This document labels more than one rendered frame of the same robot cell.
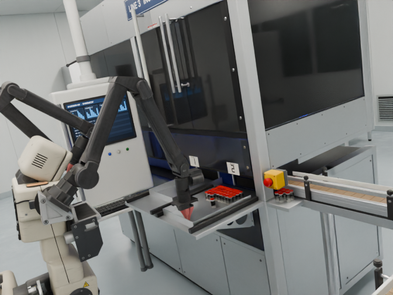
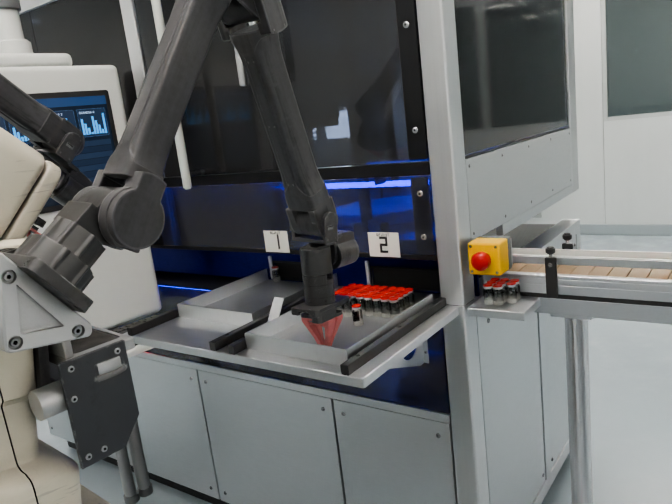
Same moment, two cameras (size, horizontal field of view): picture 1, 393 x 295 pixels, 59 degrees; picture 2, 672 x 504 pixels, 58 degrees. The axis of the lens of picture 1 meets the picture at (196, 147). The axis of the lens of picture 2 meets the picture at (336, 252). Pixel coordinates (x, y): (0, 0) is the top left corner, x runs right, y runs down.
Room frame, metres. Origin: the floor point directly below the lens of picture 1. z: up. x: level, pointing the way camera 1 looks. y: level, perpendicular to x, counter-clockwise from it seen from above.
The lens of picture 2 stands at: (0.39, 0.41, 1.33)
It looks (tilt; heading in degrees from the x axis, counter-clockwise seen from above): 12 degrees down; 341
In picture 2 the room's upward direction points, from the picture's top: 7 degrees counter-clockwise
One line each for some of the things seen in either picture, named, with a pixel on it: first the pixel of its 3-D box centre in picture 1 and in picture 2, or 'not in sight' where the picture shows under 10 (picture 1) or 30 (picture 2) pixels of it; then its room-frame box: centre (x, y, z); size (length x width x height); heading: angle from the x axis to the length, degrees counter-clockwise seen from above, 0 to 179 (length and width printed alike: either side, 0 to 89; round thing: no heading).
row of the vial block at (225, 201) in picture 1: (220, 197); (364, 304); (1.62, -0.07, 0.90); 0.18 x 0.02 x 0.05; 33
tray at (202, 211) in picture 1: (206, 205); (343, 320); (1.57, 0.00, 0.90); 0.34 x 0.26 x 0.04; 123
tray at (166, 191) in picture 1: (185, 186); (260, 294); (1.91, 0.10, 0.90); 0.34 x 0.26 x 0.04; 124
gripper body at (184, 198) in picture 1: (183, 196); (319, 292); (1.43, 0.09, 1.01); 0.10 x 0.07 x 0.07; 123
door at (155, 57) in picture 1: (162, 79); (201, 66); (2.13, 0.13, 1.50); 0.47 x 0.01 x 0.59; 34
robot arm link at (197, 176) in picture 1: (188, 172); (327, 238); (1.45, 0.06, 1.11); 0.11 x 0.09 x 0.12; 121
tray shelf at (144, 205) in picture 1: (193, 200); (295, 319); (1.73, 0.07, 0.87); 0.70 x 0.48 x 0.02; 34
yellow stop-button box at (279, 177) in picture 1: (275, 178); (489, 255); (1.49, -0.32, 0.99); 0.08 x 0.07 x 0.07; 124
